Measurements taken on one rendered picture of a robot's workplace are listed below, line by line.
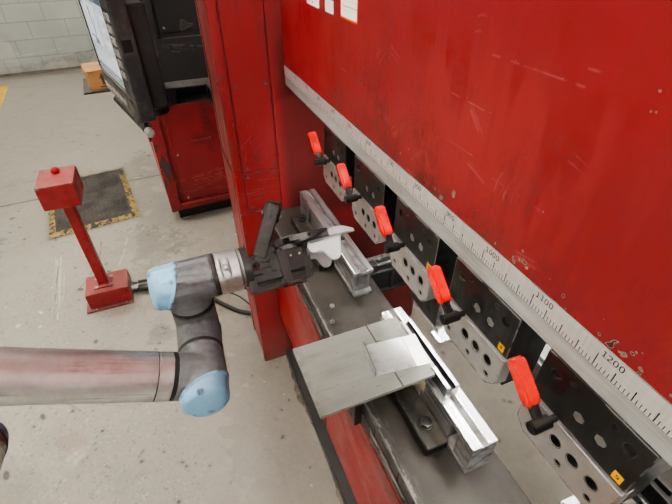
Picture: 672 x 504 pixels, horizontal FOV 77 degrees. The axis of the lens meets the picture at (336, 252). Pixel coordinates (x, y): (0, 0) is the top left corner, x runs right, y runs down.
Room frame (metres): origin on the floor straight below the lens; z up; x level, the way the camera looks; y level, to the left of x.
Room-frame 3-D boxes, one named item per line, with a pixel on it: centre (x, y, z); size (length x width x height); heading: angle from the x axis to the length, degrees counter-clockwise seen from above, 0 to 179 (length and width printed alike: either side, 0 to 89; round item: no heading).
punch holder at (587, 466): (0.29, -0.33, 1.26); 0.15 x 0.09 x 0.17; 22
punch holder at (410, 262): (0.66, -0.18, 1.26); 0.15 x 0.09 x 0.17; 22
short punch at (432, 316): (0.64, -0.19, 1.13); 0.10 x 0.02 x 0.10; 22
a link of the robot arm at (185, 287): (0.53, 0.26, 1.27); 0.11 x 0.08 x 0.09; 112
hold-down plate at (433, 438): (0.58, -0.16, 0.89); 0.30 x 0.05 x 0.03; 22
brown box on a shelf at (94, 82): (2.59, 1.36, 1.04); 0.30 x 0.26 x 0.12; 26
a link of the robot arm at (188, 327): (0.52, 0.25, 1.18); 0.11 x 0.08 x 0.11; 19
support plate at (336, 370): (0.58, -0.06, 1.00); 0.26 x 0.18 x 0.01; 112
